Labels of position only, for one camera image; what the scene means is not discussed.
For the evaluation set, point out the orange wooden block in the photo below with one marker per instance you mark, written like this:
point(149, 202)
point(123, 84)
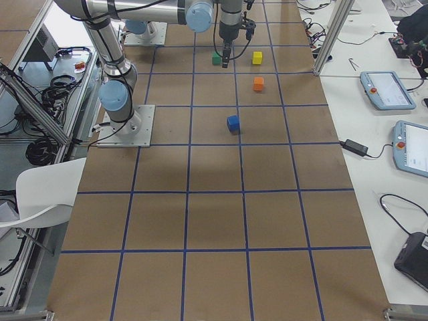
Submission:
point(258, 84)

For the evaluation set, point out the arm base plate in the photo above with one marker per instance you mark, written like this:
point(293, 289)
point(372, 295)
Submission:
point(154, 35)
point(136, 132)

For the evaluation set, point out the near teach pendant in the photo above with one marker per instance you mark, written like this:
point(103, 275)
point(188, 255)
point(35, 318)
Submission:
point(410, 147)

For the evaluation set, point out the black power adapter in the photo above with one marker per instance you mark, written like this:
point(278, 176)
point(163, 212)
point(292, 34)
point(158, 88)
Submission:
point(354, 147)

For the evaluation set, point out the white chair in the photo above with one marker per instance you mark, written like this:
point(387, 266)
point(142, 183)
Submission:
point(46, 195)

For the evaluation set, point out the teach pendant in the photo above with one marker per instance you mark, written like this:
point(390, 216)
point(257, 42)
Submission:
point(386, 91)
point(410, 147)

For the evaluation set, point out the green wooden block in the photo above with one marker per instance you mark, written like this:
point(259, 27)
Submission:
point(216, 59)

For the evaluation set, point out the blue wooden block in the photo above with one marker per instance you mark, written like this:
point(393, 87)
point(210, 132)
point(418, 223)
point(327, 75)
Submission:
point(233, 124)

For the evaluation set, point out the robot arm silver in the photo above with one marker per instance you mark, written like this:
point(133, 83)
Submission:
point(138, 26)
point(116, 94)

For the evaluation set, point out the far teach pendant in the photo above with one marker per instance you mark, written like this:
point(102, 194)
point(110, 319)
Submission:
point(386, 91)

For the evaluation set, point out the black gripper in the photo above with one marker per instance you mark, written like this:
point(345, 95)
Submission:
point(227, 33)

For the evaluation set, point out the orange snack packet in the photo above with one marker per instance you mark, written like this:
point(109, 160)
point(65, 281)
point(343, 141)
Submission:
point(79, 66)

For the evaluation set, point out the yellow wooden block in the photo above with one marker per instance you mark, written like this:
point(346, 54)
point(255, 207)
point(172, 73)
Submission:
point(257, 58)

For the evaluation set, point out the black laptop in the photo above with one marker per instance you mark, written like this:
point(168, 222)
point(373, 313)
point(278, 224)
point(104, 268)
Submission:
point(412, 259)

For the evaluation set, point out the aluminium frame post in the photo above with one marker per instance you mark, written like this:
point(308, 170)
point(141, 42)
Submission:
point(340, 13)

